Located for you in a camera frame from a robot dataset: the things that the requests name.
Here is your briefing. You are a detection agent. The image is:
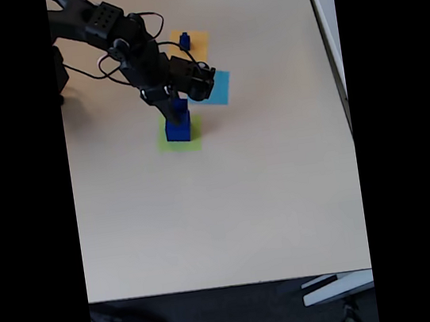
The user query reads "medium blue cube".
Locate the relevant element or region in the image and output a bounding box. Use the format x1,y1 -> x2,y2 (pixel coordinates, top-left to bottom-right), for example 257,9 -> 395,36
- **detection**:
171,96 -> 193,130

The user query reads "small blue cube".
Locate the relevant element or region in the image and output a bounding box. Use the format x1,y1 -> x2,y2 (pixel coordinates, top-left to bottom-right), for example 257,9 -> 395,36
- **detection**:
177,31 -> 192,52

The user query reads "green paper square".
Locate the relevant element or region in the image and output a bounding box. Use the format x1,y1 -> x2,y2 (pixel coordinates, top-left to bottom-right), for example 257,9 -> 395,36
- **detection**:
153,109 -> 207,157

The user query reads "light blue paper square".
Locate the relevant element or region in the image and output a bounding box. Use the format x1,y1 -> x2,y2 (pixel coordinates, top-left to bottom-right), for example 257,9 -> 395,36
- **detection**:
182,68 -> 235,111

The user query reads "orange paper square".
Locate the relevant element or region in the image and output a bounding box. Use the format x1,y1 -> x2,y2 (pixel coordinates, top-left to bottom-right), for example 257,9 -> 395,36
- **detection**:
163,25 -> 213,68

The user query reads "large blue cube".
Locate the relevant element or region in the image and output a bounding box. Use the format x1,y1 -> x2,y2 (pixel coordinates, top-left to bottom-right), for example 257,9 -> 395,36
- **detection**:
163,110 -> 194,145

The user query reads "white neighbouring table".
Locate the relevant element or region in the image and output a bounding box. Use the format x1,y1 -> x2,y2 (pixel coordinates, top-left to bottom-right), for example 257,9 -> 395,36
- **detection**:
303,0 -> 354,139

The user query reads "white table foot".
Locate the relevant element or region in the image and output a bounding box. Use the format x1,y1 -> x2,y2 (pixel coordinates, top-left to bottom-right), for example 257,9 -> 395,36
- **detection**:
299,268 -> 377,309

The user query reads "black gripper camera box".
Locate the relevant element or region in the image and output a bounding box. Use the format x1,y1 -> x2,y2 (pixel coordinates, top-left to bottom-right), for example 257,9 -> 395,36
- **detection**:
167,48 -> 221,107

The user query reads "thin arm motor wire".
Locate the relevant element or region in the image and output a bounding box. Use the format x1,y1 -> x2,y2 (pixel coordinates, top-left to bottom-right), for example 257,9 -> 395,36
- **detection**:
136,10 -> 167,42

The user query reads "black camera cable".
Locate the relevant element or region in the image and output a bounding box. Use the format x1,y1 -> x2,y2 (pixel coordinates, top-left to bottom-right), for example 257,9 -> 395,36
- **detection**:
62,36 -> 206,95

